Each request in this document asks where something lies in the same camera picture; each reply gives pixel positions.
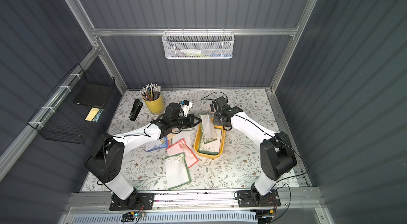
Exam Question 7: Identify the yellow storage tray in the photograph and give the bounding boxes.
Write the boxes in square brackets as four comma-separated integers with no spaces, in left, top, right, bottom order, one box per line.
[194,125,226,158]

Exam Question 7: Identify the green bordered stationery paper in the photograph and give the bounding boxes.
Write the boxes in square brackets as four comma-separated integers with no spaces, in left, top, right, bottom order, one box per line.
[169,130,192,148]

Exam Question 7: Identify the black wire wall basket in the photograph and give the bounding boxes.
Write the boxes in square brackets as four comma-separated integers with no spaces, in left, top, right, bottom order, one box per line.
[28,66,118,144]

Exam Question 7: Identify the white mesh wall basket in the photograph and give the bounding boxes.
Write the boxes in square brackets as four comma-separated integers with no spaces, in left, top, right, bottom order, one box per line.
[162,31,235,60]

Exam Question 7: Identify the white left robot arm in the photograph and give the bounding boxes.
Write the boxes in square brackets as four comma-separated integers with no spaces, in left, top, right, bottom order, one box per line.
[84,103,201,200]

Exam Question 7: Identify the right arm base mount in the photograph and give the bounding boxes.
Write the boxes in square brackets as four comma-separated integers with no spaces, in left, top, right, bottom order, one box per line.
[234,190,281,209]

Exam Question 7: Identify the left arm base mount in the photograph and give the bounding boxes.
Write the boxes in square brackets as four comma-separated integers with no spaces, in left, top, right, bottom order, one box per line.
[109,192,155,211]

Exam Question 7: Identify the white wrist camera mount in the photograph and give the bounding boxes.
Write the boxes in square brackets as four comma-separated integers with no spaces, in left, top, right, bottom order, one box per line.
[180,100,193,117]

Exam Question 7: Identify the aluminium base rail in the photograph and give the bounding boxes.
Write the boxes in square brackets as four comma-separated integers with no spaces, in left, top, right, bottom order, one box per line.
[63,186,326,214]

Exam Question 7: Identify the yellow pencil cup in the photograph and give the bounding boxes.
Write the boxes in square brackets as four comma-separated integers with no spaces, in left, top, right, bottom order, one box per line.
[143,96,165,114]

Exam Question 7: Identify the yellow sticky notes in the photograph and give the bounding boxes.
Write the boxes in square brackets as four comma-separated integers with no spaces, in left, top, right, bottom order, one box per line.
[85,107,103,122]

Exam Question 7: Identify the black camera cable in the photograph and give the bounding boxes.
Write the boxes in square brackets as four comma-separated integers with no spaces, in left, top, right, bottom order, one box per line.
[201,91,229,101]

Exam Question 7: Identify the black notebook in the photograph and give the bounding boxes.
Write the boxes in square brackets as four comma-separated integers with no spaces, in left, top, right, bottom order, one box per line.
[74,82,112,108]

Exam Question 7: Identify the beige lined stationery paper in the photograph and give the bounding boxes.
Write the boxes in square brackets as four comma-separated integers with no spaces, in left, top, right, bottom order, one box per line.
[167,133,177,140]

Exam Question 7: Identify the bundle of pencils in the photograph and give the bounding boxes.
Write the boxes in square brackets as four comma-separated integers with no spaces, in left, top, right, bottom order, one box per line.
[139,84,161,102]

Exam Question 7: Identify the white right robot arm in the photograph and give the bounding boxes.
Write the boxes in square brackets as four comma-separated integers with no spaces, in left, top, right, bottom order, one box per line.
[212,97,297,199]

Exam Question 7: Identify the blue bordered stationery paper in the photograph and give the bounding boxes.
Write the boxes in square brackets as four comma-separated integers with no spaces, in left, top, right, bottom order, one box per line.
[145,137,169,152]

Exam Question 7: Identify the white glue bottle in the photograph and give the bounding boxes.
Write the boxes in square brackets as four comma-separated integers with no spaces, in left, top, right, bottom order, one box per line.
[180,49,202,56]

